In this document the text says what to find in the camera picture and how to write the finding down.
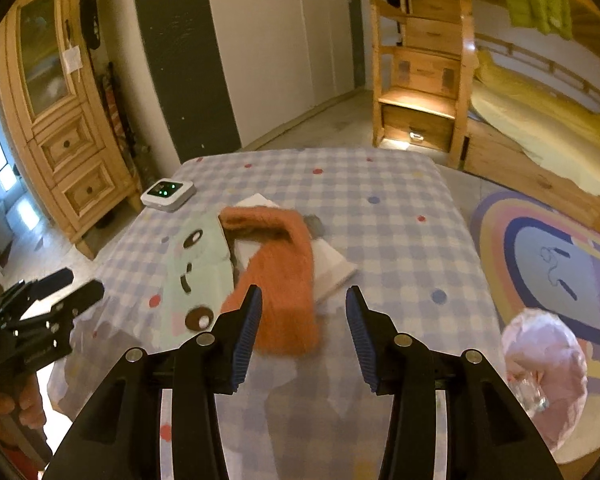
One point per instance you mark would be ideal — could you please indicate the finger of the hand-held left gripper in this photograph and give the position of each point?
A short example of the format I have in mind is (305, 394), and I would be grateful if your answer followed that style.
(82, 297)
(45, 285)

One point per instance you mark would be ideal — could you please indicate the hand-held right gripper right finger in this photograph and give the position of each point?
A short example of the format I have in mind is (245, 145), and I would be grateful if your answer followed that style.
(362, 340)

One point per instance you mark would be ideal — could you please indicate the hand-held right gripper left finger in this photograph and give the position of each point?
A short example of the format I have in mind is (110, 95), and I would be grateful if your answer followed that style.
(242, 340)

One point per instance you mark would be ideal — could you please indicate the orange furry cloth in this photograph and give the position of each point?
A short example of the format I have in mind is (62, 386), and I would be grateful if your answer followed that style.
(280, 280)

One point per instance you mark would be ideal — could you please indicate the pink plastic bag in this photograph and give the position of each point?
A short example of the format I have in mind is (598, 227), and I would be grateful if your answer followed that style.
(550, 350)

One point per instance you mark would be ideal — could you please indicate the person's left hand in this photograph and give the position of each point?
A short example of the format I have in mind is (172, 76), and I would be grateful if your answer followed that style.
(27, 405)

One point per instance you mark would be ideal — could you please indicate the white box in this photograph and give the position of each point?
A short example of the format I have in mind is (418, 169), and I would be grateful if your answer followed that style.
(332, 270)

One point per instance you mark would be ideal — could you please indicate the mint green face-print cloth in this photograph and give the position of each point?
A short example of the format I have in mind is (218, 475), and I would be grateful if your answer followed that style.
(200, 260)

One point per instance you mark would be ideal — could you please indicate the blue checked tablecloth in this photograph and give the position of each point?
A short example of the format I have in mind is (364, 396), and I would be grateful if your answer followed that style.
(380, 210)

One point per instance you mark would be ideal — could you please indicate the white electronic device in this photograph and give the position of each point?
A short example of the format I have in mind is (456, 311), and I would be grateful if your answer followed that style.
(167, 192)

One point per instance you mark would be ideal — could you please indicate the white paper sheet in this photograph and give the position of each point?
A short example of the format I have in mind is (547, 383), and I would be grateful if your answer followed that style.
(255, 200)

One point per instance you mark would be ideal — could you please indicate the wooden cabinet with drawers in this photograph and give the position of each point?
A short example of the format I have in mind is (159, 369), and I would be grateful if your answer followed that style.
(75, 145)

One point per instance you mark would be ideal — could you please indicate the clear plastic wrapper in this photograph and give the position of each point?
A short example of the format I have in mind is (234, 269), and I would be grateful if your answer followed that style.
(527, 395)

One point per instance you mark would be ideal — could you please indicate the striped leaning bundle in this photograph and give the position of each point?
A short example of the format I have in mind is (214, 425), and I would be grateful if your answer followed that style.
(122, 120)

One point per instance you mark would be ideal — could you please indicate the colourful rainbow rug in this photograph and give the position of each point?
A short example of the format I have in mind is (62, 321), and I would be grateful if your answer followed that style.
(545, 250)

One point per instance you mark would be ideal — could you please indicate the white paper note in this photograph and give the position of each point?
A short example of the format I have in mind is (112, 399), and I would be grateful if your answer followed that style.
(72, 60)

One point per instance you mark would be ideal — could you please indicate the wooden bunk bed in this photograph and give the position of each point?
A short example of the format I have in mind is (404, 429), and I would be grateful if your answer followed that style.
(520, 170)

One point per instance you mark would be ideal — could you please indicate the wooden staircase with drawers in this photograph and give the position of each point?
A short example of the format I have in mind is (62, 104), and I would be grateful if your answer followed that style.
(420, 75)

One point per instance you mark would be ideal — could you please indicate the yellow bedding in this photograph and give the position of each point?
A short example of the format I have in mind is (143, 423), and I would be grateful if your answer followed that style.
(530, 120)

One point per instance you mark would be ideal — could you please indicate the white wardrobe with round holes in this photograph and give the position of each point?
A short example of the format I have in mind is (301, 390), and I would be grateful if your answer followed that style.
(280, 60)

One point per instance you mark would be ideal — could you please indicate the dark hanging cloth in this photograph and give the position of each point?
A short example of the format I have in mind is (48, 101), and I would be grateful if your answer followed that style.
(87, 5)

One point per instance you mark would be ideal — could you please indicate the dark wall panel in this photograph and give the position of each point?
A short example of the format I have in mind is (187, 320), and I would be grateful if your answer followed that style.
(180, 60)

